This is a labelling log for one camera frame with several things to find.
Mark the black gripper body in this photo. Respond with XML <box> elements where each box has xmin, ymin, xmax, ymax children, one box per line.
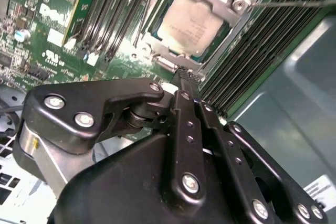
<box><xmin>51</xmin><ymin>131</ymin><xmax>245</xmax><ymax>224</ymax></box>

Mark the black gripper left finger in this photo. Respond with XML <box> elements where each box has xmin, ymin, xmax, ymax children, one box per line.
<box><xmin>12</xmin><ymin>68</ymin><xmax>208</xmax><ymax>207</ymax></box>

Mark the silver CPU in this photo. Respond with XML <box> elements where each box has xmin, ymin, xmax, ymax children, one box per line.
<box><xmin>156</xmin><ymin>0</ymin><xmax>227</xmax><ymax>58</ymax></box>

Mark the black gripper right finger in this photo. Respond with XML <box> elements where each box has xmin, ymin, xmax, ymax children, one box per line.
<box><xmin>188</xmin><ymin>71</ymin><xmax>329</xmax><ymax>224</ymax></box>

